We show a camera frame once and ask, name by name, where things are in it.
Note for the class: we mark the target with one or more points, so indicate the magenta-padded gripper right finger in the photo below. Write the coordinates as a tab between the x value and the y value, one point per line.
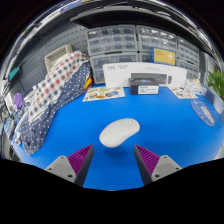
163	166

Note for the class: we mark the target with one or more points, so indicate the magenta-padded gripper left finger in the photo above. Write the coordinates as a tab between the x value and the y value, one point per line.
63	166

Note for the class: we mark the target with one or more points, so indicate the white computer mouse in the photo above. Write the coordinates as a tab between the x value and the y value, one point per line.
118	133

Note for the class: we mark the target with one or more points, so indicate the navy polka dot cloth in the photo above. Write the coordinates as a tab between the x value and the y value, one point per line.
40	133

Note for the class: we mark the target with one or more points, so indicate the printed sticker sheet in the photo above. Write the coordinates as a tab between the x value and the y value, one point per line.
182	92
103	93

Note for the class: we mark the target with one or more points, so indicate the purple plastic object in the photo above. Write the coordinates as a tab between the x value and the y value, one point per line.
19	100

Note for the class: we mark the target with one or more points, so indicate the small dark cardboard box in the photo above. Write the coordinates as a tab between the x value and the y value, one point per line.
143	86

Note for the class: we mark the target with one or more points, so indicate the red blue checked cloth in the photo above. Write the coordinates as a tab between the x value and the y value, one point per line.
55	83

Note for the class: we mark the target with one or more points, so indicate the green potted plant white pot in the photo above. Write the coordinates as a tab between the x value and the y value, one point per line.
216	83

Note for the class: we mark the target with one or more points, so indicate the long white keyboard box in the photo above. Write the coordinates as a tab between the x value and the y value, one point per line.
116	73

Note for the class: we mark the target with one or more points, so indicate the white plastic basket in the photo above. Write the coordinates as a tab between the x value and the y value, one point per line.
56	56

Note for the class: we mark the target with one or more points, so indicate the yellow cardboard box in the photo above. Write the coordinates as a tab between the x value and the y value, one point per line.
162	56

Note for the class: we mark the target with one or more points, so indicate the grey parts drawer cabinet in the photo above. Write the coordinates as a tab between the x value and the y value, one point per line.
111	41
156	38
189	55

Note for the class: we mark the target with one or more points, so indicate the dark wall shelf unit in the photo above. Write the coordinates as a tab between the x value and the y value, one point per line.
133	16

